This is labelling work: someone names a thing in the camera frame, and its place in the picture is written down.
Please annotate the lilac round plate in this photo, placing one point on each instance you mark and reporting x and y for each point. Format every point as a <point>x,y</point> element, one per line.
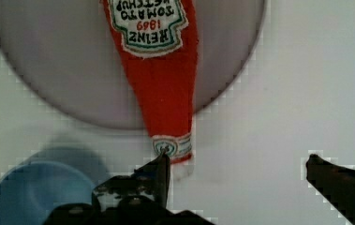
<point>63,51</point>

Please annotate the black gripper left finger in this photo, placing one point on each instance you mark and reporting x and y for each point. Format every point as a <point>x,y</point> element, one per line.
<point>151,181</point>

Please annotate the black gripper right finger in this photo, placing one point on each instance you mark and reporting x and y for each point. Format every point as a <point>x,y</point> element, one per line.
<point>335,183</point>

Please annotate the red felt ketchup bottle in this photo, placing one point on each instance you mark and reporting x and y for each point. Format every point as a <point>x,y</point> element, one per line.
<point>157,41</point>

